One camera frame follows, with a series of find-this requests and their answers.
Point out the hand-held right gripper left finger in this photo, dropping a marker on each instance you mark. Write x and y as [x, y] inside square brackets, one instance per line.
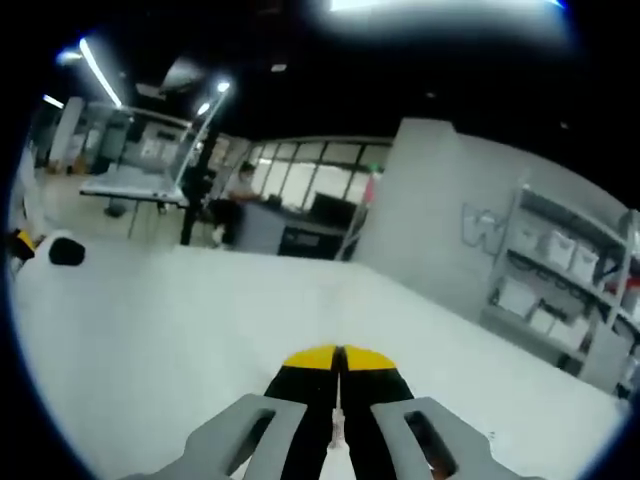
[295, 400]

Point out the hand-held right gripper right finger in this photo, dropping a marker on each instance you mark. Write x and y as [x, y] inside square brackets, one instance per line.
[375, 400]

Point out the white monitor desk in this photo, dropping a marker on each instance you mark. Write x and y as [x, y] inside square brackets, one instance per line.
[130, 185]

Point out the grey counter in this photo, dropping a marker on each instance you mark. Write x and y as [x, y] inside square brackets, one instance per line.
[262, 227]

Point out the black column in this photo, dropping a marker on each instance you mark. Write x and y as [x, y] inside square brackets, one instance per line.
[197, 210]

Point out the ceiling light tube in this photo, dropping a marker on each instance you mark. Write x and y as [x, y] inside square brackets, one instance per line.
[223, 87]
[100, 71]

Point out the black monitor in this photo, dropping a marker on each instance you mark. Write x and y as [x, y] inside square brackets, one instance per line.
[334, 209]

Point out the red flag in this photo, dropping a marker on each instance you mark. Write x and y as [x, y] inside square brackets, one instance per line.
[371, 192]

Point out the grey metal shelf rack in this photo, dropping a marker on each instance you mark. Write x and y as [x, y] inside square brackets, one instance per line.
[508, 240]

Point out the group of white storage bins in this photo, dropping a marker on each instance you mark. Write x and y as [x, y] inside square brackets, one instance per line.
[560, 247]

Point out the long ceiling light strip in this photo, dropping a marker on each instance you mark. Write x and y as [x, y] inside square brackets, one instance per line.
[425, 4]

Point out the glass window wall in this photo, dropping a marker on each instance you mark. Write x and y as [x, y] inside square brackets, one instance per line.
[295, 177]

